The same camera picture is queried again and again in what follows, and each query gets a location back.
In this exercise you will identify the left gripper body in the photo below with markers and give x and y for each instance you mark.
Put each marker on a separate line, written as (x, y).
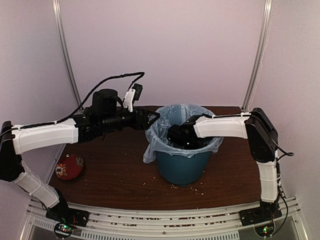
(135, 123)

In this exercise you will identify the translucent blue plastic trash bag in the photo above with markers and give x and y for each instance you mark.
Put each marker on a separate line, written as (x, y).
(173, 133)

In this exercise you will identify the teal plastic trash bin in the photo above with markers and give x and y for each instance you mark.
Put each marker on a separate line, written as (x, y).
(181, 170)

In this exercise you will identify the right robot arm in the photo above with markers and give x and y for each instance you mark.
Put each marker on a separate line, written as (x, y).
(252, 128)

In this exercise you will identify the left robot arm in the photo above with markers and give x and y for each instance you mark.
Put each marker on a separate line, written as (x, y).
(107, 113)

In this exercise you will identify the red floral bowl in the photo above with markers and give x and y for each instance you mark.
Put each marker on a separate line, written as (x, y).
(69, 167)

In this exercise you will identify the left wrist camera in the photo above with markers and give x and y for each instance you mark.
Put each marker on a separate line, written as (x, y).
(133, 94)

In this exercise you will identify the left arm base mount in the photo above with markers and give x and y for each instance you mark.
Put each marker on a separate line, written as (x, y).
(67, 222)

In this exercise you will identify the right aluminium frame post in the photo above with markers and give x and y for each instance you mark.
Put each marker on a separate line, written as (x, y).
(260, 51)

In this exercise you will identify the aluminium frame post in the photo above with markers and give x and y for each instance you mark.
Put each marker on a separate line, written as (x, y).
(260, 51)
(65, 52)

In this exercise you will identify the left aluminium frame post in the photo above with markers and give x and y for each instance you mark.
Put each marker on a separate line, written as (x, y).
(65, 52)

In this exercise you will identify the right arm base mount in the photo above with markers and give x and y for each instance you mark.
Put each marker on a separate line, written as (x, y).
(262, 218)

